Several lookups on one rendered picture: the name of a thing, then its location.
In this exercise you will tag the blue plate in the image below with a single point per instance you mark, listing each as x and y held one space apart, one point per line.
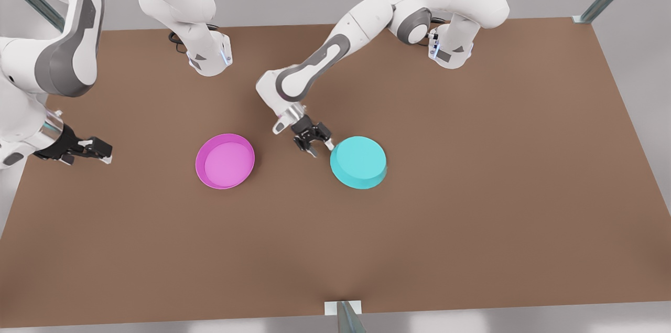
358 161

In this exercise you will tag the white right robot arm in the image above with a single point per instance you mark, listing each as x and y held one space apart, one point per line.
71 55

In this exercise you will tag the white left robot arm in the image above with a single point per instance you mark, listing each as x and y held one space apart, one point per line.
320 60

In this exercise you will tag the pink plate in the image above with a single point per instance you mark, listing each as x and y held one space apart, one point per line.
225 161

